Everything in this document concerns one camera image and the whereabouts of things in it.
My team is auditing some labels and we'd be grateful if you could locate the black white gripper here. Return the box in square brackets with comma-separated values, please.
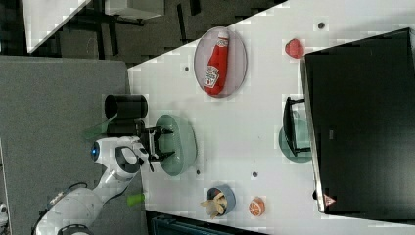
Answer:
[135, 120, 174, 170]

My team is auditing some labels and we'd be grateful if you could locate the green plastic strainer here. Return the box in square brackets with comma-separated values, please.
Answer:
[156, 115, 198, 176]

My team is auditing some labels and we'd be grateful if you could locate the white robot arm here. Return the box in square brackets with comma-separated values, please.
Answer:
[31, 122, 175, 235]

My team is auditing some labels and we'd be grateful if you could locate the short black cup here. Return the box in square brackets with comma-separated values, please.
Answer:
[107, 120, 145, 137]

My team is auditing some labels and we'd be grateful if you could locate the tall black cup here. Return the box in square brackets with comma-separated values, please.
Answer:
[105, 94, 148, 119]

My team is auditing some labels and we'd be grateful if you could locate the green spatula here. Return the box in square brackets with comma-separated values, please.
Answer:
[82, 115, 116, 140]

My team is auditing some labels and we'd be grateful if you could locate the green cylinder object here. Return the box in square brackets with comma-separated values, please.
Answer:
[126, 194, 146, 207]

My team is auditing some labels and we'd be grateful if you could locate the blue bowl with peels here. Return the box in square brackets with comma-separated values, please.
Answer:
[201, 184, 236, 219]

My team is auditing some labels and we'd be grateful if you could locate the red ketchup bottle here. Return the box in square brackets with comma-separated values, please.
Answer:
[204, 30, 229, 96]

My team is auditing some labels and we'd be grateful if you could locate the orange slice toy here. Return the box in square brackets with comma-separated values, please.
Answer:
[249, 197, 265, 216]

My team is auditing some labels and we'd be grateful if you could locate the green round plate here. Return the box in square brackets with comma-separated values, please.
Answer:
[278, 111, 312, 164]

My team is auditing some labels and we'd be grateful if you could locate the red strawberry toy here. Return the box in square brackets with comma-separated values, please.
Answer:
[285, 39, 304, 59]

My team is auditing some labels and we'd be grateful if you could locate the black toaster oven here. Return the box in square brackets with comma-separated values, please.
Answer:
[283, 27, 415, 224]

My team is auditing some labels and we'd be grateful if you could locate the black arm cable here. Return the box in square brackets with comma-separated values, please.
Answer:
[30, 181, 89, 235]

